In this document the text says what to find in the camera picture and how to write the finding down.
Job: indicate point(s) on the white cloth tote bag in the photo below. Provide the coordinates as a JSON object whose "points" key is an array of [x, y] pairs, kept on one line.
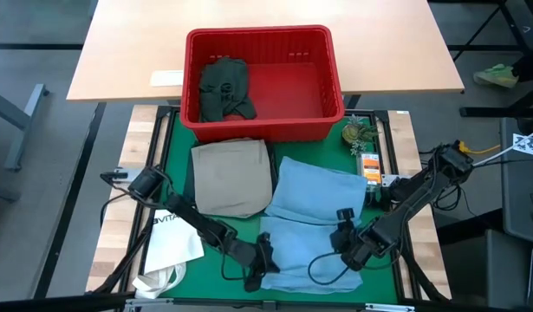
{"points": [[170, 247]]}

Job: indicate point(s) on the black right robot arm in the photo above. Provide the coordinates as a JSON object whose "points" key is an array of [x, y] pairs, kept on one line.
{"points": [[417, 195]]}

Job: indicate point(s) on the dark green garment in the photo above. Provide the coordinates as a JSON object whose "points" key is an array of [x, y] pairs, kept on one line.
{"points": [[225, 86]]}

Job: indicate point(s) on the light blue denim garment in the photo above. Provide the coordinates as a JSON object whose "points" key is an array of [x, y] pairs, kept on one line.
{"points": [[313, 190]]}

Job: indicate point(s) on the white paper strip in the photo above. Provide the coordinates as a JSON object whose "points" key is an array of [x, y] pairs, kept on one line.
{"points": [[166, 78]]}

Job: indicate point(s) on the black front frame bar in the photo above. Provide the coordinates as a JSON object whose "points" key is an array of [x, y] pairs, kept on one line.
{"points": [[53, 302]]}

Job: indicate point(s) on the person's leg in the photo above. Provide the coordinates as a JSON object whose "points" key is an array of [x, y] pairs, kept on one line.
{"points": [[530, 67]]}

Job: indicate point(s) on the red plastic laundry bin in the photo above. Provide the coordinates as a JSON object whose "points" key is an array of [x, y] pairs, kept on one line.
{"points": [[292, 86]]}

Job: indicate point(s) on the light wooden table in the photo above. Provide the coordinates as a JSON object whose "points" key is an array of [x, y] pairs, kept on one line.
{"points": [[131, 43]]}

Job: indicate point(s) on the grey cabinet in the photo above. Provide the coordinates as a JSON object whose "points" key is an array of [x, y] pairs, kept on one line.
{"points": [[524, 203]]}

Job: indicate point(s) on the yellow power plug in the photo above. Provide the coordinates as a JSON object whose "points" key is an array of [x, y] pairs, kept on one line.
{"points": [[465, 148]]}

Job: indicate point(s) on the silver metal bracket plate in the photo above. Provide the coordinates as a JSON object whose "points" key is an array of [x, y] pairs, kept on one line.
{"points": [[389, 180], [127, 170]]}

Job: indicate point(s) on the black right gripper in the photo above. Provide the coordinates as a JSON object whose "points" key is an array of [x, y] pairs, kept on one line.
{"points": [[357, 247]]}

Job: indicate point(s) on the grey metal desk leg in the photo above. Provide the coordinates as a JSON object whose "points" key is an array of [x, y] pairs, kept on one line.
{"points": [[25, 117]]}

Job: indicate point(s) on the black aluminium frame rail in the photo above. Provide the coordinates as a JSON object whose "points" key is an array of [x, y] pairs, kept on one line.
{"points": [[415, 277], [164, 130], [168, 108]]}

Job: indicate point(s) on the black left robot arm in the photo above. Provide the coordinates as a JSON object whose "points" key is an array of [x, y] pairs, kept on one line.
{"points": [[192, 216]]}

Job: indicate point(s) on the green table mat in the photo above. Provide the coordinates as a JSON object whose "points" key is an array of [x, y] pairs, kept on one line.
{"points": [[318, 147]]}

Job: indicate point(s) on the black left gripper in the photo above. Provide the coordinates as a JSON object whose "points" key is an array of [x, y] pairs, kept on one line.
{"points": [[253, 255]]}

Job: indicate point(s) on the white printed paper tag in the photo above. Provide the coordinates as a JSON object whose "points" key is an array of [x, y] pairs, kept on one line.
{"points": [[528, 145]]}

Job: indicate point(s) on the clear box with orange label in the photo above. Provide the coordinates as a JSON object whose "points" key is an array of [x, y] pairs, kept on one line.
{"points": [[371, 169]]}

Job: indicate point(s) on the small potted artificial plant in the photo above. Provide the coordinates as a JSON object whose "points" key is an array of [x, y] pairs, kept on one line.
{"points": [[357, 132]]}

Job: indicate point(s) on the tan garment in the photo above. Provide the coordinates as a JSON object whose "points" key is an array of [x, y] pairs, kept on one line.
{"points": [[231, 177]]}

